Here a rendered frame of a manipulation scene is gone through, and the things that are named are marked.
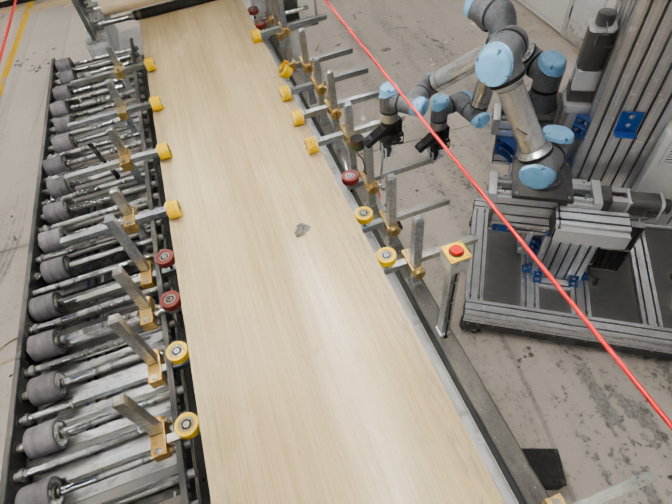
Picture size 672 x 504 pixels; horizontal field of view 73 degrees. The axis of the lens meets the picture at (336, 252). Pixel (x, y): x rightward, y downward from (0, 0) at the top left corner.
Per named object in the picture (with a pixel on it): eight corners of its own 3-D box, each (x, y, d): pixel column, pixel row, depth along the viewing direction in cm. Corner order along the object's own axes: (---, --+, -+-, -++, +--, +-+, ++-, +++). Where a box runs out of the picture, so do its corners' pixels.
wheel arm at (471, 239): (473, 238, 198) (474, 232, 195) (477, 244, 196) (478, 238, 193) (380, 271, 193) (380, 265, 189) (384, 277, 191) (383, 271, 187)
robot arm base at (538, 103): (557, 96, 212) (563, 76, 205) (558, 115, 204) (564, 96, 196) (522, 94, 216) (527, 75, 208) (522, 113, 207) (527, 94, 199)
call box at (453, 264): (458, 254, 149) (461, 239, 143) (469, 270, 145) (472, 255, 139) (438, 261, 148) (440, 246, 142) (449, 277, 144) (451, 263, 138)
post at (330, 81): (340, 145, 260) (331, 67, 222) (342, 149, 258) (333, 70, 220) (334, 147, 259) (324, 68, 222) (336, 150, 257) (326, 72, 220)
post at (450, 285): (445, 325, 183) (457, 257, 148) (451, 335, 180) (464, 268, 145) (435, 329, 182) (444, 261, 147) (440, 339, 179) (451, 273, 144)
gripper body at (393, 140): (404, 144, 194) (404, 120, 184) (385, 151, 192) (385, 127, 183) (396, 134, 198) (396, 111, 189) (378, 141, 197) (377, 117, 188)
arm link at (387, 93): (394, 93, 170) (374, 88, 174) (394, 118, 179) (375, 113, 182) (404, 83, 174) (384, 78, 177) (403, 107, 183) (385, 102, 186)
